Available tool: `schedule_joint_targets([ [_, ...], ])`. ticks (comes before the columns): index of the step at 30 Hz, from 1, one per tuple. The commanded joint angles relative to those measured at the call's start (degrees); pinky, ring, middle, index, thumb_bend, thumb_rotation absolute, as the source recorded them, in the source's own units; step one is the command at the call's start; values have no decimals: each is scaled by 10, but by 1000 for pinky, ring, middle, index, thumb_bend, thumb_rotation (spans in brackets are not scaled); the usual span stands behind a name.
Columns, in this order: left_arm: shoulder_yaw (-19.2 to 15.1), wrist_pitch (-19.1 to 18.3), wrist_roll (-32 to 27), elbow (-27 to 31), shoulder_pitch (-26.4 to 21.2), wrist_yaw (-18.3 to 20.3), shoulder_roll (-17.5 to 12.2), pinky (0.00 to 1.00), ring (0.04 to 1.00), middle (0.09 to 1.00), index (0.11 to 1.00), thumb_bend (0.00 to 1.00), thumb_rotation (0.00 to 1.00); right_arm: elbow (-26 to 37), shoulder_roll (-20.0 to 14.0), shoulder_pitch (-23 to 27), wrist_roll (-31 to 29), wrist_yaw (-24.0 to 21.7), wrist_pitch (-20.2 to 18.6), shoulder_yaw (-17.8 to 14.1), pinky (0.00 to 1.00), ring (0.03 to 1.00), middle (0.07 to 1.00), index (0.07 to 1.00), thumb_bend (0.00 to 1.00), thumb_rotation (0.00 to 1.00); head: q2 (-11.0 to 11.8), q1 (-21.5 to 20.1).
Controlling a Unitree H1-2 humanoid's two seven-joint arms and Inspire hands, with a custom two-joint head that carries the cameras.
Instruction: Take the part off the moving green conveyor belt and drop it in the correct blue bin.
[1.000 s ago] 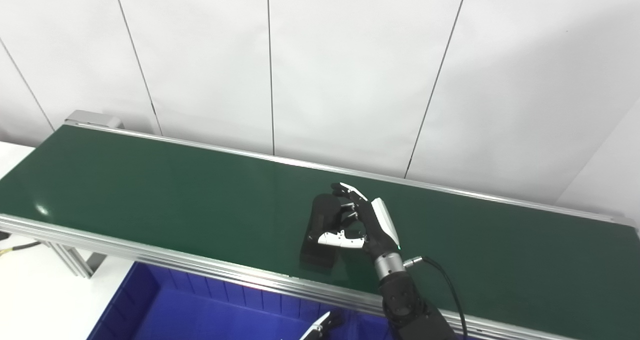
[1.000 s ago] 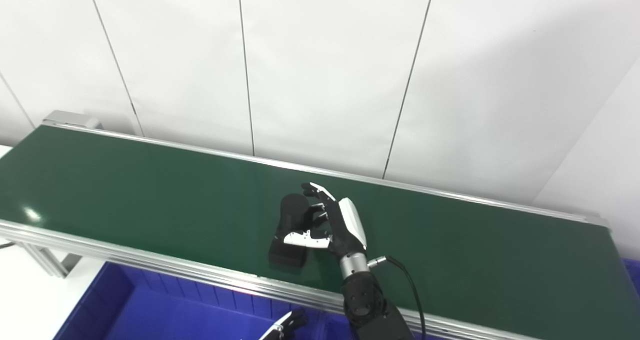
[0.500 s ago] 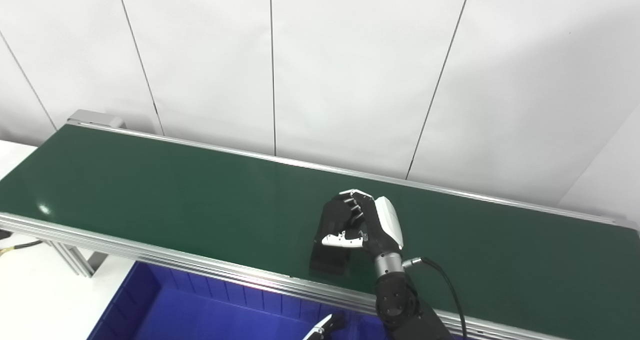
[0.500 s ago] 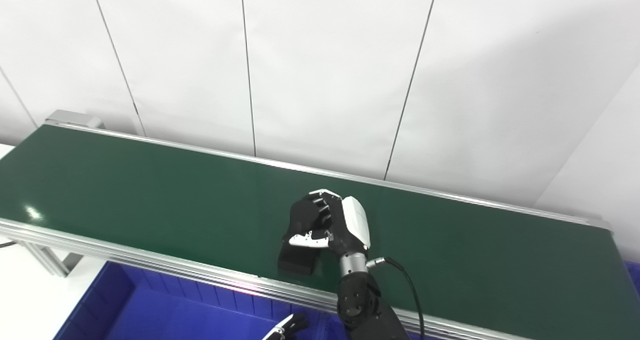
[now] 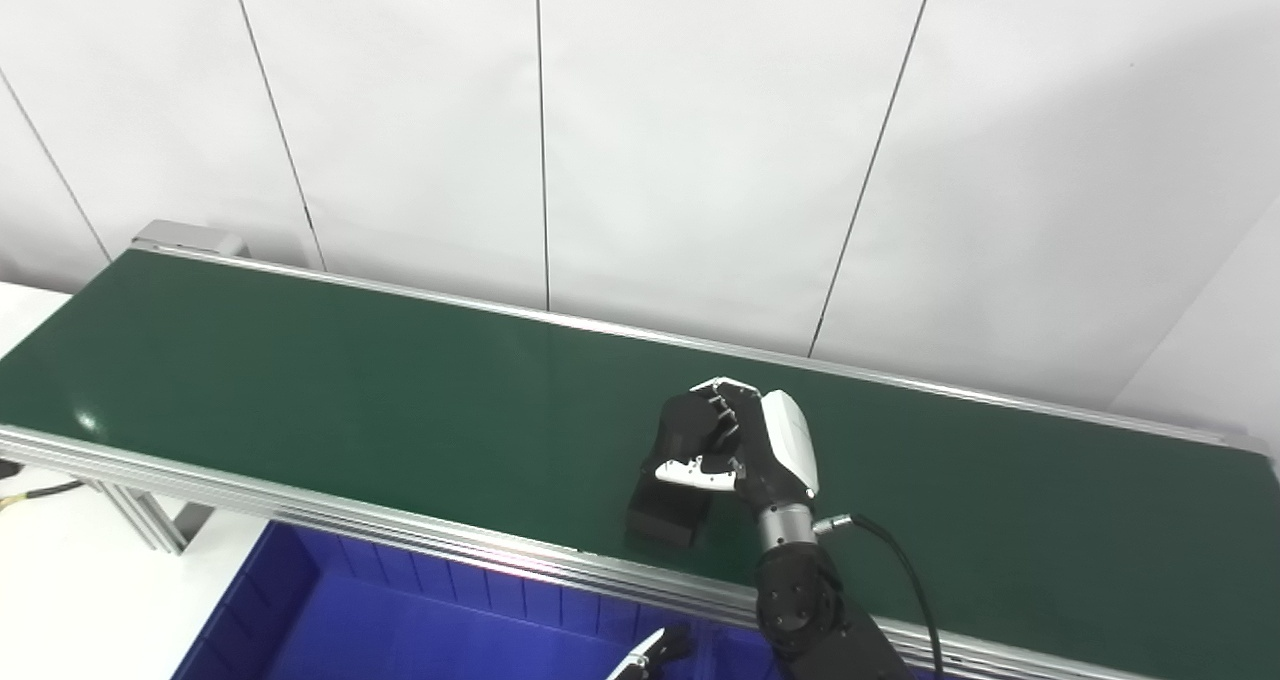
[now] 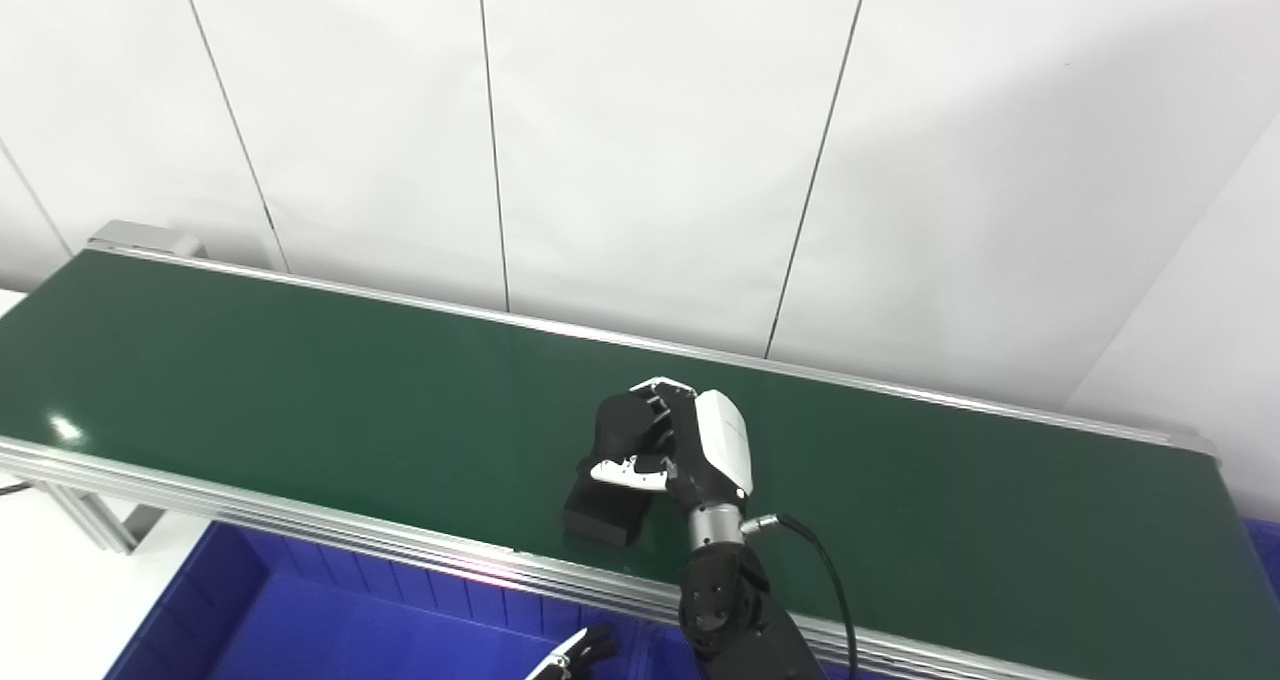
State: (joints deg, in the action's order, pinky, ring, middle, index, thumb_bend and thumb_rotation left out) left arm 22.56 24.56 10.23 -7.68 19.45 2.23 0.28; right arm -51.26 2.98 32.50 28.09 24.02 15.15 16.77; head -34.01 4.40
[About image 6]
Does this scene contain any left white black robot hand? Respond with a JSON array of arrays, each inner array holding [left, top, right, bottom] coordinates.
[[525, 623, 619, 680]]

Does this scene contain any aluminium conveyor support leg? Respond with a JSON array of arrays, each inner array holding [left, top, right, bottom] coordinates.
[[38, 480, 166, 556]]

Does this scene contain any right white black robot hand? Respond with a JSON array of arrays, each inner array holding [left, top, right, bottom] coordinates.
[[590, 377, 753, 511]]

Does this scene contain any green conveyor belt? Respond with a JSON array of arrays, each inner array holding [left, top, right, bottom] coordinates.
[[0, 243, 1280, 680], [0, 250, 1280, 680]]

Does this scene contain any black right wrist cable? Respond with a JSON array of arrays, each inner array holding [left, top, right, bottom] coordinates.
[[742, 513, 861, 680]]

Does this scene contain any black cylinder block part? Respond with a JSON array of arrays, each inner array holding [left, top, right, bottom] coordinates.
[[563, 390, 666, 549]]

